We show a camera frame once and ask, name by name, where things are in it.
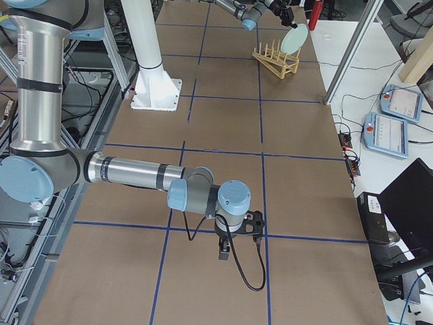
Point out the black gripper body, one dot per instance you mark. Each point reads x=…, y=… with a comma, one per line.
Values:
x=221, y=234
x=280, y=7

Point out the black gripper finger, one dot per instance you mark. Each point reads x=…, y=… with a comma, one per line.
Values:
x=224, y=251
x=287, y=17

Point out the light green plate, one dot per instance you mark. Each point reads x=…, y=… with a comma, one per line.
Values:
x=294, y=39

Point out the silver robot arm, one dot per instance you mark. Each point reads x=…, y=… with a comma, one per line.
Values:
x=250, y=12
x=40, y=164

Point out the wooden plate rack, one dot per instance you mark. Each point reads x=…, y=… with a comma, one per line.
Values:
x=277, y=61

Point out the red cylinder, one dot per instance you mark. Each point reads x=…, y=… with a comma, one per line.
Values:
x=315, y=14

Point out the far teach pendant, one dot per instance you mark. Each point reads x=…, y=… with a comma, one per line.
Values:
x=401, y=102

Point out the teach pendant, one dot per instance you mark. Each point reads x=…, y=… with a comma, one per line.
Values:
x=401, y=102
x=386, y=134

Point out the wooden beam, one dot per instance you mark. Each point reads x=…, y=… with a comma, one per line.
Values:
x=419, y=61

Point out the orange black power strip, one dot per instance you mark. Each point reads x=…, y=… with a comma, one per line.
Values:
x=352, y=159

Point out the black computer box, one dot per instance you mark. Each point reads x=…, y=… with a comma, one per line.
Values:
x=372, y=218

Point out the near teach pendant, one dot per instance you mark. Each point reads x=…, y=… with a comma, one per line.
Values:
x=386, y=134

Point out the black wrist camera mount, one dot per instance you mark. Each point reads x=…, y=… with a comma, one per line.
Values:
x=252, y=225

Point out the aluminium frame post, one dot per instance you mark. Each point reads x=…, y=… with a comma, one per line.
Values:
x=371, y=10

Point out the white pedestal column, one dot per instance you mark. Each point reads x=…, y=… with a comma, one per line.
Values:
x=154, y=89

